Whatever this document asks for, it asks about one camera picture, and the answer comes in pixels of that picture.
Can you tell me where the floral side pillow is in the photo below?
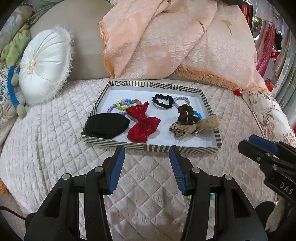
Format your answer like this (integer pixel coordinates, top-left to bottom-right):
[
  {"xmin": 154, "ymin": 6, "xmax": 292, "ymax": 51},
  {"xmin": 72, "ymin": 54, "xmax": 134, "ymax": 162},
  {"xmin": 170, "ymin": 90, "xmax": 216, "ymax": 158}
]
[{"xmin": 242, "ymin": 90, "xmax": 295, "ymax": 147}]

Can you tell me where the green blue plush toy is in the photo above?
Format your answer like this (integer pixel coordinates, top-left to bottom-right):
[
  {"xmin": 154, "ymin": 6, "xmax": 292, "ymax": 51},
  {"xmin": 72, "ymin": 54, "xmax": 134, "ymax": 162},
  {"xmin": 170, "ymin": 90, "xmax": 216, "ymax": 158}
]
[{"xmin": 1, "ymin": 24, "xmax": 31, "ymax": 118}]

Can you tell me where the green bead bracelet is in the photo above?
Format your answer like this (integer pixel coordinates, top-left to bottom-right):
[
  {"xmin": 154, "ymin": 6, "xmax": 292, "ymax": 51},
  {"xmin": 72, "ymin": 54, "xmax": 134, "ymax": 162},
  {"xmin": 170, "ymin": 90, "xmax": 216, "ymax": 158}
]
[{"xmin": 115, "ymin": 101, "xmax": 137, "ymax": 112}]

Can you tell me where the purple bead bracelet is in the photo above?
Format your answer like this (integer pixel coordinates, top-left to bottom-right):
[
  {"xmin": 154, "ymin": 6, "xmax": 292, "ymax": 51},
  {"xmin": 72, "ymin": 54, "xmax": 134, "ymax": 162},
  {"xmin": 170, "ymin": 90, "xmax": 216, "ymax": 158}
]
[{"xmin": 106, "ymin": 99, "xmax": 130, "ymax": 117}]

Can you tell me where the clear spiral hair tie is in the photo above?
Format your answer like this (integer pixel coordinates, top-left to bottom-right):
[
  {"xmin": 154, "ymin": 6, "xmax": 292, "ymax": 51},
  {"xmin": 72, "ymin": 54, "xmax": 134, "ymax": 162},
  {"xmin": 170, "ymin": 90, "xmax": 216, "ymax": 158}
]
[{"xmin": 172, "ymin": 96, "xmax": 191, "ymax": 109}]

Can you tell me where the cylindrical embroidered bolster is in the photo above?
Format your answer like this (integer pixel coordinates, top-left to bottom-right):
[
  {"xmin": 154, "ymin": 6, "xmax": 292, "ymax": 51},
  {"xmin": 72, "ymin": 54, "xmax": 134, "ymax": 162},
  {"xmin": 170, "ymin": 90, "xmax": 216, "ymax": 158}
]
[{"xmin": 0, "ymin": 5, "xmax": 33, "ymax": 50}]

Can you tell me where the embroidered floral pillow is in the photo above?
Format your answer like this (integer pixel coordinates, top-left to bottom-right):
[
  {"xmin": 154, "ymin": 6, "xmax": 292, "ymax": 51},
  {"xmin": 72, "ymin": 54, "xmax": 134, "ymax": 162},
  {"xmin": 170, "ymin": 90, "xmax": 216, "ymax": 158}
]
[{"xmin": 0, "ymin": 68, "xmax": 18, "ymax": 146}]

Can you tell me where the leopard print bow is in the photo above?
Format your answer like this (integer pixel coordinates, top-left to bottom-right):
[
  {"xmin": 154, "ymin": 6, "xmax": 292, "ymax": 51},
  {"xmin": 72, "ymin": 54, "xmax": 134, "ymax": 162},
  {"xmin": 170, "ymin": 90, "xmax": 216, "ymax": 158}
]
[{"xmin": 169, "ymin": 114, "xmax": 219, "ymax": 138}]

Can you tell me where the red velvet bow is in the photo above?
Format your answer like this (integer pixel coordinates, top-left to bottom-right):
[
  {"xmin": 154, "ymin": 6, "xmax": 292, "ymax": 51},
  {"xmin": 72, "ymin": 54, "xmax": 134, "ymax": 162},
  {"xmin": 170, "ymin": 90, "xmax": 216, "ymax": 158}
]
[{"xmin": 126, "ymin": 101, "xmax": 161, "ymax": 143}]

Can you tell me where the brown scrunchie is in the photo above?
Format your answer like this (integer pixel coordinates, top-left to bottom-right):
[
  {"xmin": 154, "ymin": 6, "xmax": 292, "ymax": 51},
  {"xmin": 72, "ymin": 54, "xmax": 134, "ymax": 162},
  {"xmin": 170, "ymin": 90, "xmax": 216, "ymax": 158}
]
[{"xmin": 178, "ymin": 104, "xmax": 201, "ymax": 125}]

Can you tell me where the round white cushion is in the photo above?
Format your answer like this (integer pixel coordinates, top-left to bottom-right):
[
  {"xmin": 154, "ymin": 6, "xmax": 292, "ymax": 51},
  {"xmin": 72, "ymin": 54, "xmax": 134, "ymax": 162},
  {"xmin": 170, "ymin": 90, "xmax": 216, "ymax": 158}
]
[{"xmin": 18, "ymin": 26, "xmax": 74, "ymax": 105}]

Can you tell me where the right hand white glove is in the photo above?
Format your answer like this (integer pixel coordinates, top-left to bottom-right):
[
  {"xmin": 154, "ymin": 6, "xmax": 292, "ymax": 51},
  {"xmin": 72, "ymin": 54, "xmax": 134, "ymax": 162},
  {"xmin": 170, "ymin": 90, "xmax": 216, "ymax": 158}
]
[{"xmin": 265, "ymin": 197, "xmax": 285, "ymax": 232}]

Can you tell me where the multicolour bead bracelet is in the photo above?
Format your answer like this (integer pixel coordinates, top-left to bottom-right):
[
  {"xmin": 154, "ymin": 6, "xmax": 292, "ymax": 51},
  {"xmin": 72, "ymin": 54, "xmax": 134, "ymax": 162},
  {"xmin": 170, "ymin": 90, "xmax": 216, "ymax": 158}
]
[{"xmin": 117, "ymin": 98, "xmax": 143, "ymax": 107}]

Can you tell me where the black scrunchie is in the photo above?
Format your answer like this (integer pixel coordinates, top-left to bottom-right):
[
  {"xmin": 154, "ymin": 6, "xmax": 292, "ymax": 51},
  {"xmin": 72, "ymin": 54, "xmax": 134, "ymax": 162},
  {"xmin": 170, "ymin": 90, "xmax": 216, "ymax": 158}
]
[{"xmin": 152, "ymin": 94, "xmax": 173, "ymax": 109}]

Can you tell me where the striped white tray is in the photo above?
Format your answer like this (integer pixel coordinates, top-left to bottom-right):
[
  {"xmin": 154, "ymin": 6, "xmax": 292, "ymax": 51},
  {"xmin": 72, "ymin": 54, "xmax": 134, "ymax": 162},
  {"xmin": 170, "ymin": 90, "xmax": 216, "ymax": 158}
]
[{"xmin": 81, "ymin": 80, "xmax": 222, "ymax": 154}]

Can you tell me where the beige headboard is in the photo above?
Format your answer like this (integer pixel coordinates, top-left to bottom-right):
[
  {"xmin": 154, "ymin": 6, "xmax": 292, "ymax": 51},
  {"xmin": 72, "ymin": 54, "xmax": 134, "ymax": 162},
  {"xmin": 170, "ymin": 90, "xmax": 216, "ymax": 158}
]
[{"xmin": 30, "ymin": 0, "xmax": 112, "ymax": 81}]

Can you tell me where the peach fringed blanket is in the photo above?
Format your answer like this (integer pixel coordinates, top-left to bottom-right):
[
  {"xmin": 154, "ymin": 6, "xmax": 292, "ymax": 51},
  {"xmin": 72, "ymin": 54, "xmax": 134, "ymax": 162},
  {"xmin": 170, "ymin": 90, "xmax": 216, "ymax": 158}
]
[{"xmin": 98, "ymin": 1, "xmax": 267, "ymax": 91}]

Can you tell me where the beige quilted bedspread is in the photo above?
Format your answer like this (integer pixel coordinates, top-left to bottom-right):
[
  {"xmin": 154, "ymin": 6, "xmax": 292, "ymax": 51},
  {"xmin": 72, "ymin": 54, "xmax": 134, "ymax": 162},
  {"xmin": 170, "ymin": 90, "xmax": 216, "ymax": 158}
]
[{"xmin": 1, "ymin": 79, "xmax": 275, "ymax": 240}]

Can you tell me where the black fabric hair accessory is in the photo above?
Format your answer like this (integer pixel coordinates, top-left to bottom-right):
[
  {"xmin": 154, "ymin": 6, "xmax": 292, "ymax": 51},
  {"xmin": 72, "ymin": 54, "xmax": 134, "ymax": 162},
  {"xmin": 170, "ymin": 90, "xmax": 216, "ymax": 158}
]
[{"xmin": 86, "ymin": 113, "xmax": 130, "ymax": 139}]

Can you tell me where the red small object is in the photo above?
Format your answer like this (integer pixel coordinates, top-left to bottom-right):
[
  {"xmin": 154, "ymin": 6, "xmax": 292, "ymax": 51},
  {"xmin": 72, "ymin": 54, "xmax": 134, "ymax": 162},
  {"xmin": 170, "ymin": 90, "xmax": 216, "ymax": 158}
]
[{"xmin": 234, "ymin": 88, "xmax": 243, "ymax": 96}]

